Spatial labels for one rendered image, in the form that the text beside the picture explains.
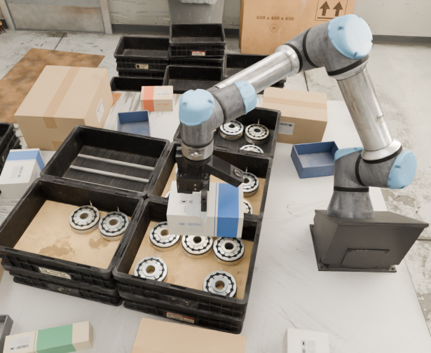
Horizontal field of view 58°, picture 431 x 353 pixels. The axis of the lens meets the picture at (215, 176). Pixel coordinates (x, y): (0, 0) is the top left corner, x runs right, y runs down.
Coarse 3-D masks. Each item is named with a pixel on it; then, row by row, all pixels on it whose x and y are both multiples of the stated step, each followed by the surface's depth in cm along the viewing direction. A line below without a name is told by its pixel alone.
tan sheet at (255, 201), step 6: (174, 168) 155; (174, 174) 152; (168, 180) 150; (174, 180) 150; (210, 180) 151; (216, 180) 151; (264, 180) 152; (168, 186) 148; (258, 192) 147; (246, 198) 145; (252, 198) 145; (258, 198) 145; (252, 204) 143; (258, 204) 143; (258, 210) 141
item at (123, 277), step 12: (144, 204) 129; (132, 228) 122; (120, 252) 116; (252, 252) 117; (120, 264) 114; (252, 264) 114; (120, 276) 111; (132, 276) 111; (252, 276) 112; (156, 288) 111; (168, 288) 109; (180, 288) 109; (216, 300) 108; (228, 300) 106; (240, 300) 107
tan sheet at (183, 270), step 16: (144, 240) 131; (144, 256) 127; (160, 256) 127; (176, 256) 127; (208, 256) 127; (176, 272) 123; (192, 272) 123; (208, 272) 123; (240, 272) 124; (192, 288) 120; (240, 288) 120
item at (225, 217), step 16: (176, 192) 106; (208, 192) 106; (224, 192) 107; (240, 192) 107; (176, 208) 102; (208, 208) 103; (224, 208) 103; (240, 208) 103; (176, 224) 104; (192, 224) 103; (208, 224) 103; (224, 224) 103; (240, 224) 103
